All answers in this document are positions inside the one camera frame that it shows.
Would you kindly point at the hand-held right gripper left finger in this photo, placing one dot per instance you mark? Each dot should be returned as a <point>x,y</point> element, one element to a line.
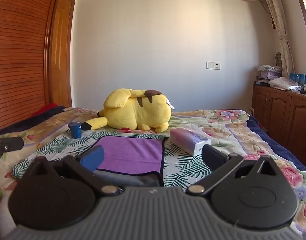
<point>92,158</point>

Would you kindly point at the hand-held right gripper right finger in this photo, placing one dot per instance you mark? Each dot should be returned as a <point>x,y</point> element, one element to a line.
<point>211,155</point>

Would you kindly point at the two-sided purple grey towel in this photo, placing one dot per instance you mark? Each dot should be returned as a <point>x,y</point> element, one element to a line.
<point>133,155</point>

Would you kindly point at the pink white tissue pack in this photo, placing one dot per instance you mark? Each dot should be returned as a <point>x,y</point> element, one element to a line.
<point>188,140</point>

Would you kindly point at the dark blue blanket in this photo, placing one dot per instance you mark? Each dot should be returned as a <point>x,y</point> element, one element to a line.
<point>30,121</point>

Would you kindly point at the blue cup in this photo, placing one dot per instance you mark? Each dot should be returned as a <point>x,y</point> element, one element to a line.
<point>74,130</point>

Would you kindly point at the green leaf print cloth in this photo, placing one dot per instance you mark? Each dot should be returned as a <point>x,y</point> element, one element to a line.
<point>179,166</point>

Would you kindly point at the red cloth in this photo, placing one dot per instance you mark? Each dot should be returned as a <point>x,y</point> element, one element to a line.
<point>46,108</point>

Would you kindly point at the yellow plush toy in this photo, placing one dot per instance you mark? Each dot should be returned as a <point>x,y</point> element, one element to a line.
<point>138,112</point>

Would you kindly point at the navy bed sheet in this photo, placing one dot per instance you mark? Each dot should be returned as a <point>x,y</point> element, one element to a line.
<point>280,147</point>

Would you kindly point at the wooden slatted wardrobe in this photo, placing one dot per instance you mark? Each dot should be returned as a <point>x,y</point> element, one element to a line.
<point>17,55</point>

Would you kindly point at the wooden cabinet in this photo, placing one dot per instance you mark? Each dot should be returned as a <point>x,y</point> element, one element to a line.
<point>280,112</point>

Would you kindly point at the stack of dark books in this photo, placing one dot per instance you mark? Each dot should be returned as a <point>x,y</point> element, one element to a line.
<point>261,82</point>

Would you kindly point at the wooden door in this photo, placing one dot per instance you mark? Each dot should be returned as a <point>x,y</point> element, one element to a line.
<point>61,55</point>

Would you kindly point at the stack of folded fabrics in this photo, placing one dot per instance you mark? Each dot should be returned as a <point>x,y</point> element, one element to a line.
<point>268,71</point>

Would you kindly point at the blue boxes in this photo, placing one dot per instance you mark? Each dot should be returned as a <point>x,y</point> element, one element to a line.
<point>297,78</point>

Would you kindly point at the woven hand fan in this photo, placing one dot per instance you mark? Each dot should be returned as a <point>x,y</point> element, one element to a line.
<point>278,59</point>

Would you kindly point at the patterned beige curtain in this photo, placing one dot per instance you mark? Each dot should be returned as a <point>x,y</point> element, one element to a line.
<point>280,30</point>

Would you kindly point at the white wall socket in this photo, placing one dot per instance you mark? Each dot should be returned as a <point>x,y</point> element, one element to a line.
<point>213,65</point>

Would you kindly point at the wooden window frame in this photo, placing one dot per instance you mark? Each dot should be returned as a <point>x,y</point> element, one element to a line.
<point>305,17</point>

